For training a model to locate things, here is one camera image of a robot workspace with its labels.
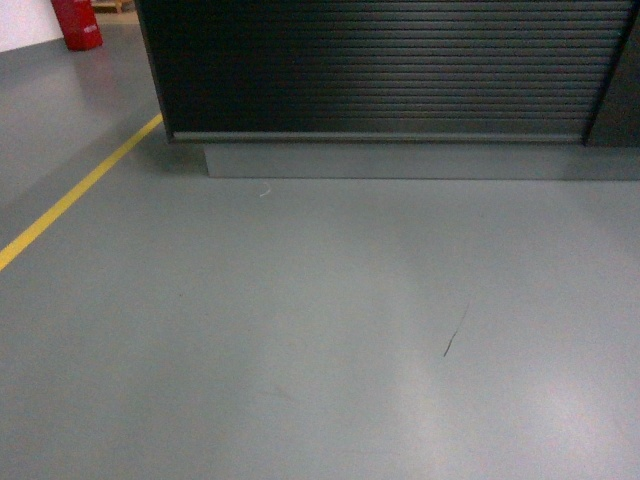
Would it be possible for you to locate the red fire equipment box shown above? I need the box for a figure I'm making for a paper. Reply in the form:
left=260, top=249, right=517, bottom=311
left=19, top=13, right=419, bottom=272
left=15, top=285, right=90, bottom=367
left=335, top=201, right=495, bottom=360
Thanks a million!
left=51, top=0, right=103, bottom=51

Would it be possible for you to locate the black slatted checkout counter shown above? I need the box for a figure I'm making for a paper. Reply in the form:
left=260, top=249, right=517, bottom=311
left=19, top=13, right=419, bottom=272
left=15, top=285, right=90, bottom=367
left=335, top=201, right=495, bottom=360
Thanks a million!
left=137, top=1, right=639, bottom=181

